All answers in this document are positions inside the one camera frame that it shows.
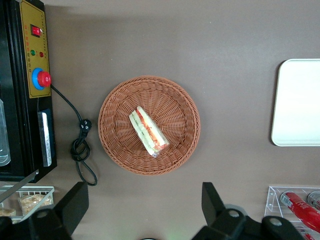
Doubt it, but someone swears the clear packed rice cracker snack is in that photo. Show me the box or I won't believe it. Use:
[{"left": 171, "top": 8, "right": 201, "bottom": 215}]
[
  {"left": 18, "top": 194, "right": 53, "bottom": 216},
  {"left": 0, "top": 206, "right": 17, "bottom": 219}
]

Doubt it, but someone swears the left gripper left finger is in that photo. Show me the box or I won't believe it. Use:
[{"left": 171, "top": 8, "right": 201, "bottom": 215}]
[{"left": 0, "top": 181, "right": 90, "bottom": 240}]

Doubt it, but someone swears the black sealing machine yellow panel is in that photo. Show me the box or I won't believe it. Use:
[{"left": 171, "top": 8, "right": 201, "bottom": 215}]
[{"left": 0, "top": 0, "right": 58, "bottom": 202}]

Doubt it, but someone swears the clear plastic food container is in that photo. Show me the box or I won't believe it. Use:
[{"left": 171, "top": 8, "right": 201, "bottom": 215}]
[{"left": 0, "top": 98, "right": 12, "bottom": 167}]

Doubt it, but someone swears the clear acrylic bottle rack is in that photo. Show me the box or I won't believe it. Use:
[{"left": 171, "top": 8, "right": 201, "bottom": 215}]
[{"left": 264, "top": 185, "right": 320, "bottom": 240}]

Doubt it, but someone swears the cream plastic serving tray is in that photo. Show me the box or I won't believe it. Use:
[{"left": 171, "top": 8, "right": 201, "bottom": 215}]
[{"left": 270, "top": 58, "right": 320, "bottom": 147}]

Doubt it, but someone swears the white wire basket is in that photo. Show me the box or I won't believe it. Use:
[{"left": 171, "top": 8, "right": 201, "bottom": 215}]
[{"left": 0, "top": 184, "right": 55, "bottom": 225}]

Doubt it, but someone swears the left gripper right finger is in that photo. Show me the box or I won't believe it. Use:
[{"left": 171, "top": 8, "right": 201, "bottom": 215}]
[{"left": 192, "top": 181, "right": 305, "bottom": 240}]

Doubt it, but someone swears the black power cable with plug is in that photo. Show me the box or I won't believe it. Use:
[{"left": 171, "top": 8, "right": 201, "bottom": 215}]
[{"left": 49, "top": 84, "right": 98, "bottom": 187}]

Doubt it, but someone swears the plastic triangle sandwich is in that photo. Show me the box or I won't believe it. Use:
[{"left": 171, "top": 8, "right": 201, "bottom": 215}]
[{"left": 128, "top": 105, "right": 170, "bottom": 159}]

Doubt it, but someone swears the round brown wicker basket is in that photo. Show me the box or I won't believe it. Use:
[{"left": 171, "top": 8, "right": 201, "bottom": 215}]
[{"left": 97, "top": 75, "right": 201, "bottom": 176}]

